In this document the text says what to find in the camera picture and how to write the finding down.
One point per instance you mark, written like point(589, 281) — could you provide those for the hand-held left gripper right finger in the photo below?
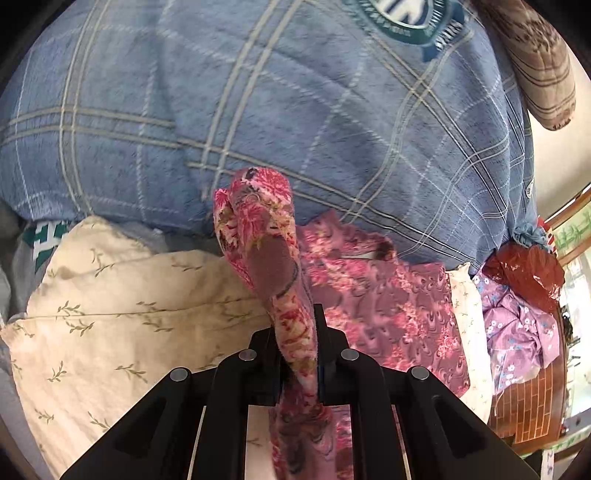
point(330, 360)

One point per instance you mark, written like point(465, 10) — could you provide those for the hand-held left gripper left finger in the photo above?
point(265, 364)

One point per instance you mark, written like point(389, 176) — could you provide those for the mauve pink floral garment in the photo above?
point(397, 304)

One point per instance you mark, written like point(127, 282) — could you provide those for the pink cream floral garment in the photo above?
point(268, 230)

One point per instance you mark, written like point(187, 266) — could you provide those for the purple floral cloth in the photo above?
point(517, 323)

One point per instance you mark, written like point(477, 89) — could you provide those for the brick patterned box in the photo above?
point(531, 401)

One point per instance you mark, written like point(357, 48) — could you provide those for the red plastic bag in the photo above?
point(526, 272)

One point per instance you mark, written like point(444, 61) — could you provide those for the green white cloth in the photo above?
point(44, 237)

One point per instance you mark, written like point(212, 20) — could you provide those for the beige brown striped quilt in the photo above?
point(540, 69)

